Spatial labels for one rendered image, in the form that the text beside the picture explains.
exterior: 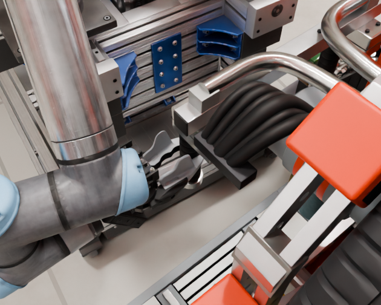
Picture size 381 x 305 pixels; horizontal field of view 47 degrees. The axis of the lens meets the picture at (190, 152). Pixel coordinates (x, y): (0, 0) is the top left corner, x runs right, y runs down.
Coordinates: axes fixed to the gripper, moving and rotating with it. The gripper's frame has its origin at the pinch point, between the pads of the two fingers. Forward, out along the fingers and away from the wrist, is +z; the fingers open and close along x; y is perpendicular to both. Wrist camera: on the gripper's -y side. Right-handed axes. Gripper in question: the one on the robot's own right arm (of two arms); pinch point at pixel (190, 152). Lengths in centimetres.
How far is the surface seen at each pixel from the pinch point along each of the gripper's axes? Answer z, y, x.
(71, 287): -27, -83, 28
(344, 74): 64, -29, 10
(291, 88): 56, -38, 20
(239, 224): 28, -75, 8
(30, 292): -38, -83, 35
